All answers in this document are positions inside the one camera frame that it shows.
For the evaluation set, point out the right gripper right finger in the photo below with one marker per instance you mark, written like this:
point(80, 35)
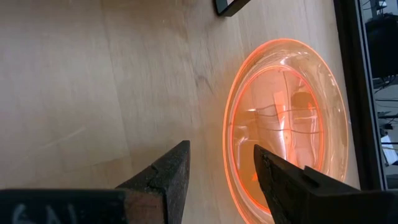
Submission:
point(295, 199)

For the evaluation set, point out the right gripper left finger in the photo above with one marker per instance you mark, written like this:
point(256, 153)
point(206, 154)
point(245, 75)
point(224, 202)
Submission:
point(168, 174)

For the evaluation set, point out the orange transparent plastic plate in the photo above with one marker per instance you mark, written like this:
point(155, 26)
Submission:
point(280, 102)

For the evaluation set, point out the black metal wooden shelf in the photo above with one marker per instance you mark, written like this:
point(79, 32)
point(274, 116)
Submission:
point(227, 12)

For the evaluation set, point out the black table rig frame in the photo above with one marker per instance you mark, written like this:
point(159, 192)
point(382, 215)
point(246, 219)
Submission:
point(357, 93)

